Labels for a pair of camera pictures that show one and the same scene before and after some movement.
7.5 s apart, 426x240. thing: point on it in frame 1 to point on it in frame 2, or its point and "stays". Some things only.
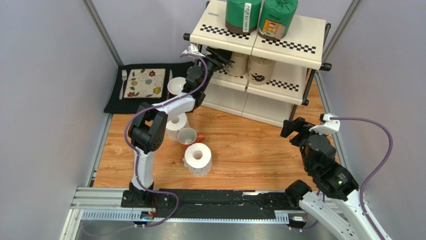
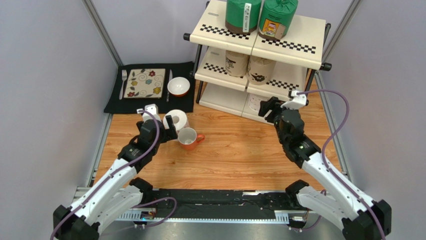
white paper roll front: x=198 y=159 to x=254 y=101
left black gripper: x=219 y=58 to x=169 y=133
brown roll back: x=238 y=65 stays
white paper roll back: x=175 y=123 stays
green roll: x=276 y=17 stays
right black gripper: x=297 y=131 to x=274 y=111
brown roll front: x=260 y=70 stays
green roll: x=242 y=16 stays
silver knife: x=170 y=76 stays
